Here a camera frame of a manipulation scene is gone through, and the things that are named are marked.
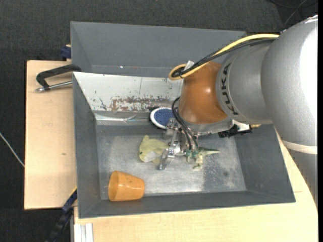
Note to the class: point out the pale wood flat board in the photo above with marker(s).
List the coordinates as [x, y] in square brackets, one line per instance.
[50, 135]

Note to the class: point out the blue and white oval object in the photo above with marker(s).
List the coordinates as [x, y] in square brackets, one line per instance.
[160, 116]

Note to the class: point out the green toy dinosaur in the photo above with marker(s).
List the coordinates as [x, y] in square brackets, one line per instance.
[203, 153]

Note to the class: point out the black cylinder on white bracket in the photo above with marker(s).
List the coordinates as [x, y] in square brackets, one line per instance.
[234, 131]

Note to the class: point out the pale yellow toy animal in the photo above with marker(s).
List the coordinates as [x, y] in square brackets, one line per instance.
[149, 149]

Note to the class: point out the orange plastic cup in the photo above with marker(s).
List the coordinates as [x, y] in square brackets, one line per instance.
[126, 186]

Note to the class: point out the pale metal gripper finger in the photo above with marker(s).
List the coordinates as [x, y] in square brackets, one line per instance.
[171, 125]
[166, 159]

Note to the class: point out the grey metal bin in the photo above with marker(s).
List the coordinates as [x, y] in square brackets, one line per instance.
[121, 145]

